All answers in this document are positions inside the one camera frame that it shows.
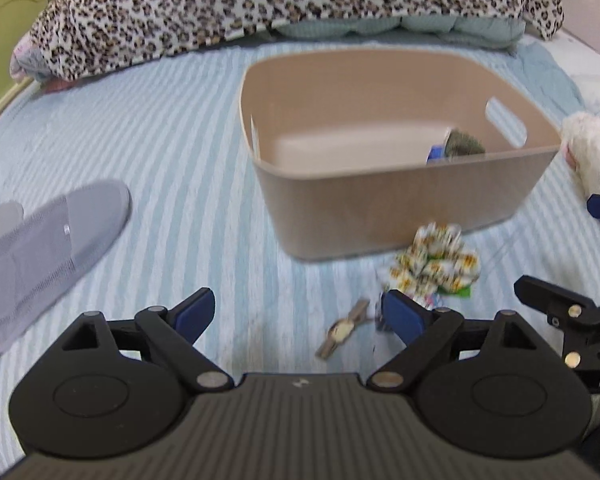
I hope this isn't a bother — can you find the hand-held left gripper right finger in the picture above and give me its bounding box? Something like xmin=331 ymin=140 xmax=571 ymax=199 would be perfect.
xmin=369 ymin=289 xmax=539 ymax=391

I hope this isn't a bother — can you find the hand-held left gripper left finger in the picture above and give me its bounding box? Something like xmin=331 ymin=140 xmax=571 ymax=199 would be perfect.
xmin=60 ymin=287 xmax=234 ymax=394

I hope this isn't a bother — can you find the white plush toy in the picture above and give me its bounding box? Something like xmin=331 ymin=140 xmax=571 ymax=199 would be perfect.
xmin=560 ymin=110 xmax=600 ymax=239

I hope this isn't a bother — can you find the gold wristwatch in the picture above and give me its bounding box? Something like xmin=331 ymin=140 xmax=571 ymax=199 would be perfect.
xmin=315 ymin=298 xmax=370 ymax=360

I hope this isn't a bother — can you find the floral patterned cloth bundle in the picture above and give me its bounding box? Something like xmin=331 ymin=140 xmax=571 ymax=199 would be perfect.
xmin=377 ymin=221 xmax=482 ymax=333

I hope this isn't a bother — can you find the beige plastic storage basket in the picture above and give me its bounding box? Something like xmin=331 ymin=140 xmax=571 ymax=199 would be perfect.
xmin=238 ymin=48 xmax=562 ymax=262

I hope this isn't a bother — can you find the light blue towel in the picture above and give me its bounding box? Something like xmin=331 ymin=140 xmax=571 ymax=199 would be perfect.
xmin=510 ymin=41 xmax=587 ymax=118

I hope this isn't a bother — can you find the grey green fuzzy item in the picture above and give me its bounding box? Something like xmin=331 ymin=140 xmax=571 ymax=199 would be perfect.
xmin=442 ymin=128 xmax=487 ymax=159

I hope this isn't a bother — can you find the blue striped bed sheet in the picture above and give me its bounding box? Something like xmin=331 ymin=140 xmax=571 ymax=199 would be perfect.
xmin=0 ymin=35 xmax=600 ymax=476

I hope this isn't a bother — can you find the grey mesh slipper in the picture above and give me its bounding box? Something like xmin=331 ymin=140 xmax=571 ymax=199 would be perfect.
xmin=0 ymin=180 xmax=132 ymax=357

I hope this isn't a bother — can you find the pale green quilted pillow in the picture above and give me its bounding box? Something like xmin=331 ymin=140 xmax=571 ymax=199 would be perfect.
xmin=274 ymin=14 xmax=527 ymax=52

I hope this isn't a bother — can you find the leopard print blanket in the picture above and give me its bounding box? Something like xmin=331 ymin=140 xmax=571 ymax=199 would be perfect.
xmin=14 ymin=0 xmax=566 ymax=83

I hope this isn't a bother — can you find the green wooden cabinet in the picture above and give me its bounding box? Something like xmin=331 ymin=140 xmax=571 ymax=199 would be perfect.
xmin=0 ymin=0 xmax=49 ymax=131

